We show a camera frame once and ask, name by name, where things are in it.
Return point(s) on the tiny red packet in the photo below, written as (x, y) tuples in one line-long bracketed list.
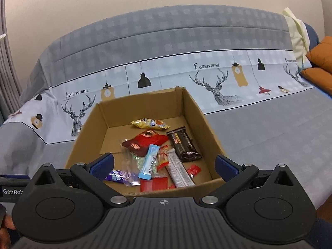
[(194, 171)]

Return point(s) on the light blue snack packet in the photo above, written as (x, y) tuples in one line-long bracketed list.
[(149, 162)]

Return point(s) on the white purple snack packet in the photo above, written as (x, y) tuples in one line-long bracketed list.
[(180, 171)]

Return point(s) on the red snack packet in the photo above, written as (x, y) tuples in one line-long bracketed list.
[(154, 184)]

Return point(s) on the orange pillow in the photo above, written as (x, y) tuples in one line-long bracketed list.
[(319, 79), (321, 51)]

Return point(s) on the person's left hand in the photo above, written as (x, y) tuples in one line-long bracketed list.
[(9, 224)]

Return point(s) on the dark brown chocolate bar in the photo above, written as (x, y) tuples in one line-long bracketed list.
[(184, 144)]

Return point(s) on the cream pillow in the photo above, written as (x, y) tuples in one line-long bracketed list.
[(298, 33)]

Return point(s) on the clear crinkled wrapper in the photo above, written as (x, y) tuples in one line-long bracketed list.
[(132, 158)]

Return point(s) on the small orange red packet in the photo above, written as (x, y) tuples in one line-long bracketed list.
[(163, 158)]

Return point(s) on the glossy red snack bag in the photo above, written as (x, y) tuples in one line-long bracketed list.
[(145, 138)]

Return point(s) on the cardboard box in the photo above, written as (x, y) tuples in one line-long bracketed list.
[(192, 114)]

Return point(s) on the yellow snack packet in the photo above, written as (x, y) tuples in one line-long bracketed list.
[(149, 124)]

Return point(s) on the grey curtain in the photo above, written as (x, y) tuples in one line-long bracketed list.
[(6, 70)]

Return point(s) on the blue pillow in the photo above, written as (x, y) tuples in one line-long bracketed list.
[(312, 36)]

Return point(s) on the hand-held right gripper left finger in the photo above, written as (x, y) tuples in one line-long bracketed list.
[(102, 164)]

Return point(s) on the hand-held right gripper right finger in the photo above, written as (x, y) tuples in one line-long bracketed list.
[(227, 167)]

